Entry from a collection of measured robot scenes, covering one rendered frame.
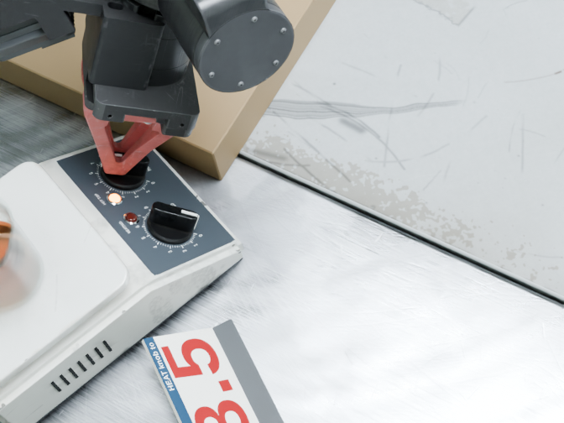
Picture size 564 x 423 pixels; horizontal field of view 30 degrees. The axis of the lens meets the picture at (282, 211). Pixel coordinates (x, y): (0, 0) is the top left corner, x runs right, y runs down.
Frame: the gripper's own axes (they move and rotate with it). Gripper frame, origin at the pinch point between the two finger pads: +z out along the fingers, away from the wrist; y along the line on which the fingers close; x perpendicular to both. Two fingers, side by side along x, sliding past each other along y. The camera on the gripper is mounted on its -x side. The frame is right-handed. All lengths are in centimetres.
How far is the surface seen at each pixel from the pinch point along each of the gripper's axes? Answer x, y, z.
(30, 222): -5.6, 5.3, 1.5
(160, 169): 3.6, -0.9, 1.4
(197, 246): 5.6, 6.3, 1.4
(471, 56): 26.7, -7.6, -7.9
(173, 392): 4.0, 15.4, 5.7
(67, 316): -3.2, 12.2, 2.5
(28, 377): -5.1, 14.2, 6.3
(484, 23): 28.1, -10.2, -9.3
